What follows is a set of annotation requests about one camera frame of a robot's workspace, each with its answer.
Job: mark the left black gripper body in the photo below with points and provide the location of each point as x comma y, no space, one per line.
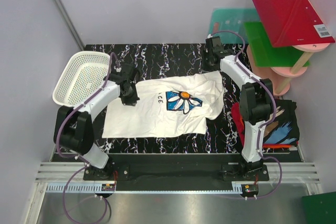
130,98

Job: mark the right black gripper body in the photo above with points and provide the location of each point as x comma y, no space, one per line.
210,62

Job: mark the white daisy print t-shirt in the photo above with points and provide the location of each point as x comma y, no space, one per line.
168,107

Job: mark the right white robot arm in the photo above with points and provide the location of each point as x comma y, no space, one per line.
257,105

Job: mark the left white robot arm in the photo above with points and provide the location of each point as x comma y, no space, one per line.
74,124

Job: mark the black marbled table mat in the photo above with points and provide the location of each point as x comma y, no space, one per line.
167,60

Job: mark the teal cutting board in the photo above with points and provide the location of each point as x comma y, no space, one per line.
232,19

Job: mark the white perforated plastic basket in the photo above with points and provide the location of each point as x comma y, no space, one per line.
83,74

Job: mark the green plastic sheet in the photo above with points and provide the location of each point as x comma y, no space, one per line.
264,54

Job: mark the red folded t-shirt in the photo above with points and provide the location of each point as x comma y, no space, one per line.
240,124

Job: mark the pink wooden tiered shelf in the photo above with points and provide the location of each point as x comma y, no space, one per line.
281,76

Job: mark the red plastic sheet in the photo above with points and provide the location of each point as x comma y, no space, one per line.
292,23

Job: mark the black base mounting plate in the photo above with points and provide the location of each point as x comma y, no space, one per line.
132,166

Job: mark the black folded printed t-shirt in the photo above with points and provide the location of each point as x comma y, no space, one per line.
283,132

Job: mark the dark green board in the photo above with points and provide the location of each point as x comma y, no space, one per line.
320,208

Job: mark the aluminium rail frame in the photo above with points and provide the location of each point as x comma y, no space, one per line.
173,178

